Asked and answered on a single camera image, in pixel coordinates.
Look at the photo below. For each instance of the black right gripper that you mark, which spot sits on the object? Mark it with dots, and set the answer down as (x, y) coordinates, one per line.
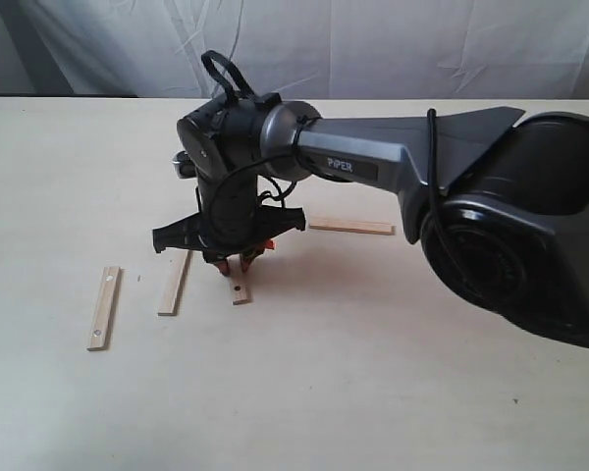
(230, 220)

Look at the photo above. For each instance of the horizontal wooden stick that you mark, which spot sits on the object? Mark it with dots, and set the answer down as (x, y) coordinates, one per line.
(355, 227)

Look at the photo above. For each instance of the grey fabric backdrop curtain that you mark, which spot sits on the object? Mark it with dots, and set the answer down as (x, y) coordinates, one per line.
(301, 49)

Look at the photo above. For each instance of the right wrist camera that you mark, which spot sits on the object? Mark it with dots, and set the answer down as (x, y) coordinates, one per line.
(183, 166)

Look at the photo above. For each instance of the plain wooden stick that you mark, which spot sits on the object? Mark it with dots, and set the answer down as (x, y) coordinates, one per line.
(173, 288)

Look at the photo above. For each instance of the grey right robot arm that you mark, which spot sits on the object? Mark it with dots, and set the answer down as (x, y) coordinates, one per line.
(498, 200)

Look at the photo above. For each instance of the wooden stick with two holes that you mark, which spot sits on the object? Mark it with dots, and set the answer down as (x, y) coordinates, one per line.
(239, 292)

